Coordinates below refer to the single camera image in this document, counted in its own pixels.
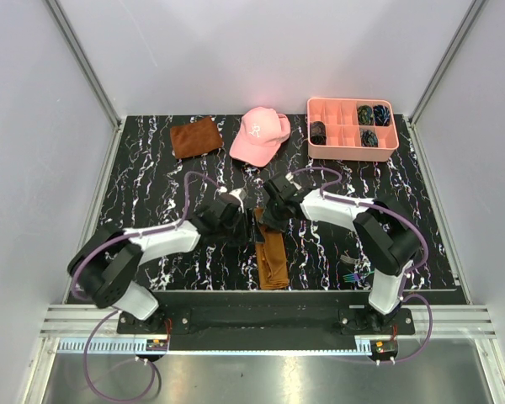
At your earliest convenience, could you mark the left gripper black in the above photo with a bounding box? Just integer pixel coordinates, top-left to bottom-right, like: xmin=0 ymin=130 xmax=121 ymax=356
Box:
xmin=217 ymin=208 xmax=264 ymax=247

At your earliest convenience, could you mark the teal patterned rolled sock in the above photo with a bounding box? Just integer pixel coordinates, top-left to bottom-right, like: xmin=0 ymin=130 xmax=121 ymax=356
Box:
xmin=360 ymin=129 xmax=379 ymax=148

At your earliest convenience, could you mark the pink divided organizer tray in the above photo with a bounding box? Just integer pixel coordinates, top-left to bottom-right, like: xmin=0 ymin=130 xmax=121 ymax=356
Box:
xmin=306 ymin=97 xmax=400 ymax=162

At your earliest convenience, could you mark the orange cloth napkin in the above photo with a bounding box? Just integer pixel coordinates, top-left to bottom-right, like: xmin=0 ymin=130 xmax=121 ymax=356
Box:
xmin=255 ymin=225 xmax=290 ymax=290

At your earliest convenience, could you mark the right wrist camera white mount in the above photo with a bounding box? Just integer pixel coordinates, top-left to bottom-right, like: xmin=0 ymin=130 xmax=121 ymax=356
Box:
xmin=285 ymin=173 xmax=302 ymax=189

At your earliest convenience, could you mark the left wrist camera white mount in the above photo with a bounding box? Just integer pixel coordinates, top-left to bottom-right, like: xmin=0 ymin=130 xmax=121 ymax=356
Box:
xmin=217 ymin=187 xmax=247 ymax=210

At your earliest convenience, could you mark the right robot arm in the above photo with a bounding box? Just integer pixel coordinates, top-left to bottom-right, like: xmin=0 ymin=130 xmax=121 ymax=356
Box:
xmin=258 ymin=173 xmax=428 ymax=334

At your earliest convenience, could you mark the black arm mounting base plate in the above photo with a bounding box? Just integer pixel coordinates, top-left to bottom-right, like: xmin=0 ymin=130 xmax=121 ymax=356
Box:
xmin=117 ymin=290 xmax=416 ymax=354

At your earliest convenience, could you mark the dark rolled sock left compartment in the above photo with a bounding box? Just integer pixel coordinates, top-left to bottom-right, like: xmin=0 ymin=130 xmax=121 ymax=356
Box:
xmin=309 ymin=121 xmax=327 ymax=146

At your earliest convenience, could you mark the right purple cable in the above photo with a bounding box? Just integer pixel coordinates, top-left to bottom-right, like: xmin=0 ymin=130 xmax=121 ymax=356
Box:
xmin=288 ymin=166 xmax=433 ymax=365

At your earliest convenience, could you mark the pink baseball cap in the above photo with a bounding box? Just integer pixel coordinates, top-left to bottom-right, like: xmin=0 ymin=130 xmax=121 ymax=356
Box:
xmin=229 ymin=107 xmax=291 ymax=167

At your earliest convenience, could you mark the iridescent rainbow fork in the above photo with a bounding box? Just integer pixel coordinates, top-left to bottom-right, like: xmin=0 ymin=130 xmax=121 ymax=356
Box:
xmin=343 ymin=271 xmax=374 ymax=283

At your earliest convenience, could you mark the silver fork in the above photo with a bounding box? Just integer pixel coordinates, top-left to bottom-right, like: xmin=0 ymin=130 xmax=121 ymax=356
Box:
xmin=339 ymin=254 xmax=370 ymax=266

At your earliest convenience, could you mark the brown folded cloth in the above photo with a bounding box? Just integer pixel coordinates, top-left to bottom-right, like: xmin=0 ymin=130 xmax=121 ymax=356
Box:
xmin=170 ymin=116 xmax=223 ymax=159

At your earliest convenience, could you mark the green patterned rolled sock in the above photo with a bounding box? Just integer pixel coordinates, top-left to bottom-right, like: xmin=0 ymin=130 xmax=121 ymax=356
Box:
xmin=357 ymin=105 xmax=374 ymax=125

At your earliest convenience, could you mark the purple cable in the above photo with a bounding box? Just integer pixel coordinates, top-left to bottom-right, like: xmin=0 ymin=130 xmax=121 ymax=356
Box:
xmin=69 ymin=171 xmax=228 ymax=399
xmin=288 ymin=166 xmax=433 ymax=365

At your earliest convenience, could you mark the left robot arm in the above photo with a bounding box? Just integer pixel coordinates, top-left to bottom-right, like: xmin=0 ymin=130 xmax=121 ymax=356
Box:
xmin=67 ymin=193 xmax=258 ymax=333

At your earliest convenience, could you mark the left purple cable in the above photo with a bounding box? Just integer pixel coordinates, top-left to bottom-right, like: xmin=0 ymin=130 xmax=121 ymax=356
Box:
xmin=69 ymin=171 xmax=228 ymax=399

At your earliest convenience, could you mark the blue patterned rolled sock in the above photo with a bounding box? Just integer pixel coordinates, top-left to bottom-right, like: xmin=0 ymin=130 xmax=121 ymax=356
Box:
xmin=373 ymin=104 xmax=391 ymax=126

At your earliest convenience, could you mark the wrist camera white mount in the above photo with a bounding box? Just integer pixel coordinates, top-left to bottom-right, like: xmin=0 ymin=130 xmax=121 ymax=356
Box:
xmin=217 ymin=187 xmax=247 ymax=210
xmin=285 ymin=173 xmax=302 ymax=189

